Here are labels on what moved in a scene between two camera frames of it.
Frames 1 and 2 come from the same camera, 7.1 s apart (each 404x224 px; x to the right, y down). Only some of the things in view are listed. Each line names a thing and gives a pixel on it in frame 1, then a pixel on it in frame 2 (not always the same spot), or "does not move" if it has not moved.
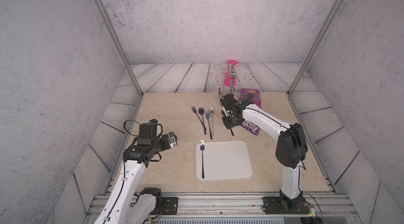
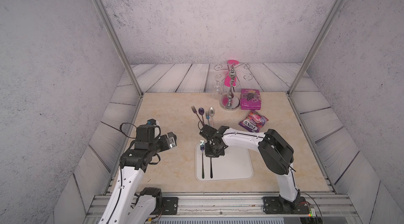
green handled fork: (202, 146) does not move
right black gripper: (228, 125) → (208, 154)
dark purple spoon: (223, 114) → (211, 175)
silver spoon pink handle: (211, 112) does not move
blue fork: (207, 117) does not move
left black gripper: (167, 144) does not move
